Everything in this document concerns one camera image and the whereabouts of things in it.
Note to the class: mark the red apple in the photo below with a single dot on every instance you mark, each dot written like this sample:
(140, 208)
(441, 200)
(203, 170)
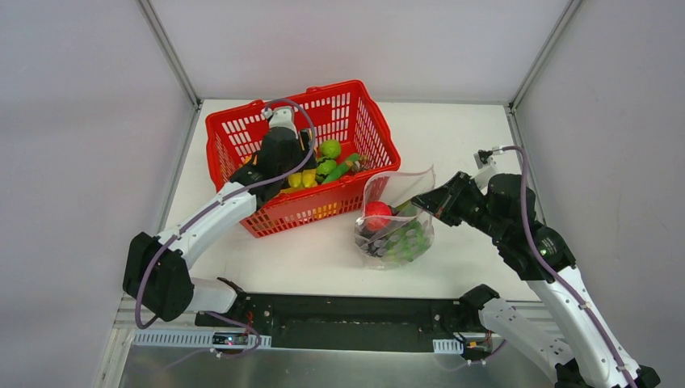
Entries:
(377, 215)

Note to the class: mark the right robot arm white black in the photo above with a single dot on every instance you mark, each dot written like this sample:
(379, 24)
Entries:
(588, 355)

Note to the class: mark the red plastic shopping basket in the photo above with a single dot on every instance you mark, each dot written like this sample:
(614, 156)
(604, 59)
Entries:
(343, 111)

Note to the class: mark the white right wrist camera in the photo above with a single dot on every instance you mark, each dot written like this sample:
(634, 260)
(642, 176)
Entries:
(486, 166)

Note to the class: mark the small brown grape bunch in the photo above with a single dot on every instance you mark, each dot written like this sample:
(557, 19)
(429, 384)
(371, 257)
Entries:
(361, 164)

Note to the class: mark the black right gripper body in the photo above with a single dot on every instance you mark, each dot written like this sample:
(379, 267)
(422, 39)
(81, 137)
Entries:
(447, 198)

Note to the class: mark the dark purple grape bunch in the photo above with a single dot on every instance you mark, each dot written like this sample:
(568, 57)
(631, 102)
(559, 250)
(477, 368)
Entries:
(369, 238)

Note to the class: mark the light green round fruit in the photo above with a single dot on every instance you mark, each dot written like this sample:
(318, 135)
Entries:
(330, 149)

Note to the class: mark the green leafy vegetable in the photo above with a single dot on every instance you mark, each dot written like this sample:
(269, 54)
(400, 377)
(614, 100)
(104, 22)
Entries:
(406, 209)

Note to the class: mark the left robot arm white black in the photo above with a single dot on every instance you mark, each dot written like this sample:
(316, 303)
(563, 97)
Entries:
(157, 272)

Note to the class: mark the clear zip top bag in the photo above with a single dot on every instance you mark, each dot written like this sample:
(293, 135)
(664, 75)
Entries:
(394, 188)

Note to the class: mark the green lettuce head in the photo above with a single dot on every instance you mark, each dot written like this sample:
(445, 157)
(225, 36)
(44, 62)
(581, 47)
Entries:
(405, 244)

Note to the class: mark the green bell pepper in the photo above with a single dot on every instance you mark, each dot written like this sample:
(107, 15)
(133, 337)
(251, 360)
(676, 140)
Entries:
(325, 166)

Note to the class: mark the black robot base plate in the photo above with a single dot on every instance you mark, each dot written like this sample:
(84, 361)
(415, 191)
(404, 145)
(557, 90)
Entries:
(354, 323)

